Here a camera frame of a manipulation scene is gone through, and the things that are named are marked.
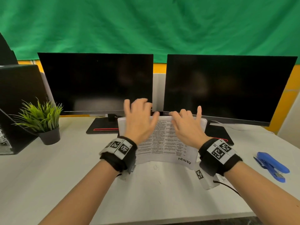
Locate person's left hand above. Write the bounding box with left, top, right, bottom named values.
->
left=123, top=98, right=160, bottom=145

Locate person's right hand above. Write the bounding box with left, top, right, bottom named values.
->
left=169, top=105, right=212, bottom=150

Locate person's left forearm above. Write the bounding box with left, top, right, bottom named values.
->
left=38, top=159, right=120, bottom=225

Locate person's right forearm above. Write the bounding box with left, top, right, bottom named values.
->
left=222, top=162, right=300, bottom=225

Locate printed white paper sheet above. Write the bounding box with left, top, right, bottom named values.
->
left=117, top=116, right=208, bottom=170

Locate black monitor base red stripe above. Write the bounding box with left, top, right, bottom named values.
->
left=86, top=114, right=120, bottom=135
left=205, top=120, right=234, bottom=146

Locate black computer monitor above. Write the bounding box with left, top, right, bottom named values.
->
left=37, top=52, right=154, bottom=115
left=163, top=54, right=298, bottom=127

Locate black wristband with marker tags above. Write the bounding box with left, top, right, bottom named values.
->
left=99, top=135, right=138, bottom=174
left=195, top=138, right=243, bottom=190

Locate green backdrop cloth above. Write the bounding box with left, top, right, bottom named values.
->
left=0, top=0, right=300, bottom=64

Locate green plant in grey pot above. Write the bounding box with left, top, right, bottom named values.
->
left=10, top=98, right=64, bottom=146

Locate blue stapler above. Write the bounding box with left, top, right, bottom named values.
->
left=253, top=151, right=290, bottom=183

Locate black computer tower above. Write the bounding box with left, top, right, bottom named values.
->
left=0, top=64, right=57, bottom=155

